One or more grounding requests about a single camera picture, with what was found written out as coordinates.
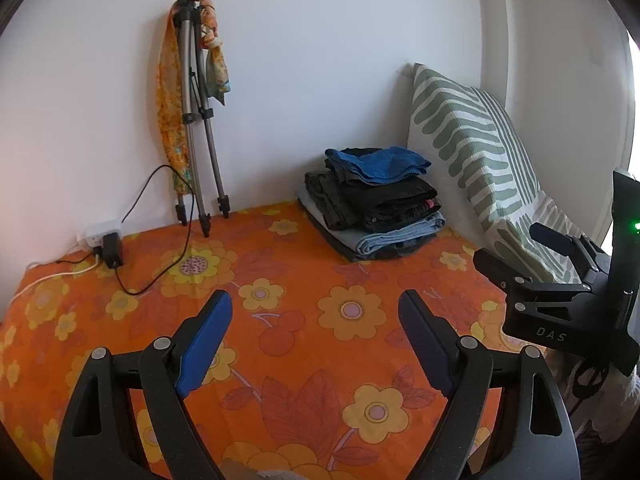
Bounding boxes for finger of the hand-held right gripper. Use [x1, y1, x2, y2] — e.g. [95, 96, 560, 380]
[529, 222, 609, 274]
[472, 247, 592, 306]

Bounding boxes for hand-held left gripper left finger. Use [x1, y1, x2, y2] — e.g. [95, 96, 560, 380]
[52, 290, 235, 480]

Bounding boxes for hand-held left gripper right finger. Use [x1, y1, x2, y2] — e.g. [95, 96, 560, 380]
[397, 289, 581, 480]

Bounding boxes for blue striped boxer pants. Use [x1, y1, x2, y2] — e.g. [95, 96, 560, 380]
[324, 146, 432, 186]

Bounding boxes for blue folded denim jeans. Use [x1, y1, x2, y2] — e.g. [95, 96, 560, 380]
[350, 210, 447, 262]

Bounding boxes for green and white striped pillow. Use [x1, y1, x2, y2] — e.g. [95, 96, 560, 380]
[406, 62, 608, 286]

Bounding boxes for orange floral bedsheet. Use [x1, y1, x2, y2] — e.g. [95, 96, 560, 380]
[0, 200, 566, 480]

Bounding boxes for black folded garment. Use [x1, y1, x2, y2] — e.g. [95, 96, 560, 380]
[326, 147, 442, 233]

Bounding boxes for black power adapter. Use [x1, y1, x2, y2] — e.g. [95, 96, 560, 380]
[101, 232, 124, 269]

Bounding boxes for grey folded garment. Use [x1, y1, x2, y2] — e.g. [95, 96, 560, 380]
[295, 185, 362, 263]

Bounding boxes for white power strip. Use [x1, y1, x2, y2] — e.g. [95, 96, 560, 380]
[76, 219, 123, 251]

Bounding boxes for dark olive folded garment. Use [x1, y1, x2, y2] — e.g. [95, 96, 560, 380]
[305, 170, 362, 231]

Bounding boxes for orange floral scarf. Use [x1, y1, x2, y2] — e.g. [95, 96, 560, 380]
[156, 0, 233, 196]

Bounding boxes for grey folded tripod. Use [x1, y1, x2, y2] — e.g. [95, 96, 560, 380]
[170, 0, 231, 238]

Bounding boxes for black cable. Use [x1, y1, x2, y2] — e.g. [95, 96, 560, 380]
[114, 164, 192, 297]

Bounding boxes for white cable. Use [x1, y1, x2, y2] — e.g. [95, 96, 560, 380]
[10, 254, 101, 311]

